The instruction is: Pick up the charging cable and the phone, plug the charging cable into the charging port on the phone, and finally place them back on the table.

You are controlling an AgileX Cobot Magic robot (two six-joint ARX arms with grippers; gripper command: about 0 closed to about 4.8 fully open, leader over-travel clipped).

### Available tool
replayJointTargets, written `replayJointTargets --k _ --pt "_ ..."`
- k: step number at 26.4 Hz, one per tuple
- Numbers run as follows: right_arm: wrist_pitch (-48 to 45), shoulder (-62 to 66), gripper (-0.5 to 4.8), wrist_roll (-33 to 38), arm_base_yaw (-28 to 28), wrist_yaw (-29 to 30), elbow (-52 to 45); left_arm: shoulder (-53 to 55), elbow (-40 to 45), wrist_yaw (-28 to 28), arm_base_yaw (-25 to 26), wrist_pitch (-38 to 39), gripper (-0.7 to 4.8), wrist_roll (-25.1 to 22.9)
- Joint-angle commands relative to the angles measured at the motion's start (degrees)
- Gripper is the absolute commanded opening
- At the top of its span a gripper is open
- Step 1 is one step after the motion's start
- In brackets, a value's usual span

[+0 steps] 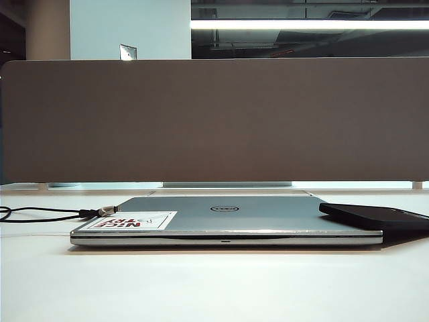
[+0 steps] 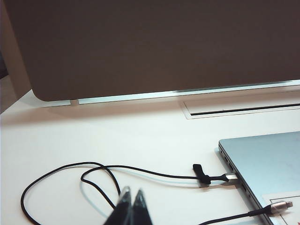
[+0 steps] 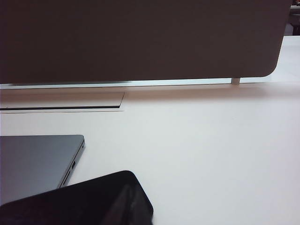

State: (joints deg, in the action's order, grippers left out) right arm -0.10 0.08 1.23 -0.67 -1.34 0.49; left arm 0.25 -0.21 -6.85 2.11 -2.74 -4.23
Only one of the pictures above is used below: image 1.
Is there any metal wall plate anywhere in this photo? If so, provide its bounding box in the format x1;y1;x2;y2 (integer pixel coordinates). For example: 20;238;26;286
119;43;138;61

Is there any silver Dell laptop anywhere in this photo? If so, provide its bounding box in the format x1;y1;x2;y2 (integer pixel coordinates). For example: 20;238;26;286
69;196;383;246

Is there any long ceiling light strip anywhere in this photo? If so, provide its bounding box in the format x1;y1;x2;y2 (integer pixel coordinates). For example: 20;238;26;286
190;19;429;30

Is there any white sticker with red print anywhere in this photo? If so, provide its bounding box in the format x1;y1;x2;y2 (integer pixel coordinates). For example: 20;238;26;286
87;211;178;231

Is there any brown fabric desk partition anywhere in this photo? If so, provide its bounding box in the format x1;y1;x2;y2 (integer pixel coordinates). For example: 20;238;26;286
0;59;429;185

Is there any pale grey partition foot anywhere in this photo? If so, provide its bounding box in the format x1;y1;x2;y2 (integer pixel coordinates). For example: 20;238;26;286
163;180;292;188

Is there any black charging cable silver plug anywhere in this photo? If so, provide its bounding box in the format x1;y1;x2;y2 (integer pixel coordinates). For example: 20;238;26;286
0;205;119;224

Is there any beige round column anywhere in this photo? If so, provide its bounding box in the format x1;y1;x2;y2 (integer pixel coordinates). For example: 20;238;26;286
25;0;71;61

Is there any black smartphone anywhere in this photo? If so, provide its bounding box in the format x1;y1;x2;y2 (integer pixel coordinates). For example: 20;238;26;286
318;202;429;233

